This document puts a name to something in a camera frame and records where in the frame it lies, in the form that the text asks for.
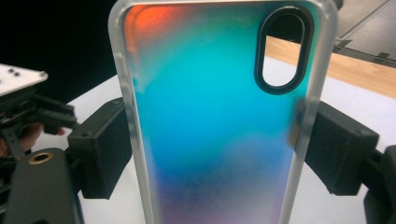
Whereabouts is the wooden table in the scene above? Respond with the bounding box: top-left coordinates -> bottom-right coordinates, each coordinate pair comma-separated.
264,35 -> 396,100

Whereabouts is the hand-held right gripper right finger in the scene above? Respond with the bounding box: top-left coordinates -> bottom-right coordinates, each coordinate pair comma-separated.
303,100 -> 381,197

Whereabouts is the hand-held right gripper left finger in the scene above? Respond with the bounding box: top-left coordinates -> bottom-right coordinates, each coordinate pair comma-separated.
66,96 -> 134,200

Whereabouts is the black curtain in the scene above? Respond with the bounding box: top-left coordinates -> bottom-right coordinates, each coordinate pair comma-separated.
0,0 -> 125,104

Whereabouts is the iridescent phone case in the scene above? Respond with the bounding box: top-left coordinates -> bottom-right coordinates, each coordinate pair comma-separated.
107,0 -> 339,224

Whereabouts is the metal floor rail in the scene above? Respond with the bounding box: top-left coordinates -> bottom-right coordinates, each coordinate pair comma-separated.
332,0 -> 396,68

